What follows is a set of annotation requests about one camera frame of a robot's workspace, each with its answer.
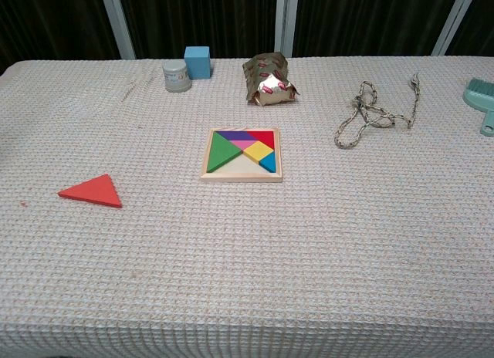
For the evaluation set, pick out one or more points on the red wooden triangle piece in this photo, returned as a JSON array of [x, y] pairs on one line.
[[96, 192]]

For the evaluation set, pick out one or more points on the wooden tangram puzzle tray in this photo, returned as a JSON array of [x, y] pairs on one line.
[[241, 177]]

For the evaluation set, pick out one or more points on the yellow square tangram piece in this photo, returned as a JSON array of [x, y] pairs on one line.
[[258, 151]]

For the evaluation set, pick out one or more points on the blue triangular puzzle piece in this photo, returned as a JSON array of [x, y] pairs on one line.
[[269, 163]]

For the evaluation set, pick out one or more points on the pink triangle tangram piece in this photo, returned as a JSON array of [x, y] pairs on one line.
[[244, 145]]

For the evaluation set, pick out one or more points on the green triangle tangram piece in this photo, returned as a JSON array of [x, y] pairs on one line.
[[222, 151]]

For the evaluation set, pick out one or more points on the purple parallelogram tangram piece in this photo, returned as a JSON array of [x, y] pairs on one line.
[[239, 136]]

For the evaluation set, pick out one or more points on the red triangle tangram piece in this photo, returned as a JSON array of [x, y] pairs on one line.
[[266, 136]]

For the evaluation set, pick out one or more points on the beige waffle tablecloth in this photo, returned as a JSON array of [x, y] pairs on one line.
[[247, 257]]

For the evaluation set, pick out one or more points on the gold foil snack bag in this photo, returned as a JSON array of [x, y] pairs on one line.
[[266, 80]]

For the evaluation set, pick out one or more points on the grey cylindrical jar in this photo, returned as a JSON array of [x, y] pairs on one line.
[[176, 78]]

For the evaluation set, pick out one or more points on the light blue block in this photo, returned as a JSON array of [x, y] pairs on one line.
[[197, 63]]

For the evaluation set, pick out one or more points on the dark curtain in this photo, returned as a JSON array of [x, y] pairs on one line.
[[193, 18]]

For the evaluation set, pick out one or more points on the teal plastic brush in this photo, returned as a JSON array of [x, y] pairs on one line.
[[480, 95]]

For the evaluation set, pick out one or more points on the grey metal frame post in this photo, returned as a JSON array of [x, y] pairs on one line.
[[117, 22], [286, 22], [454, 22]]

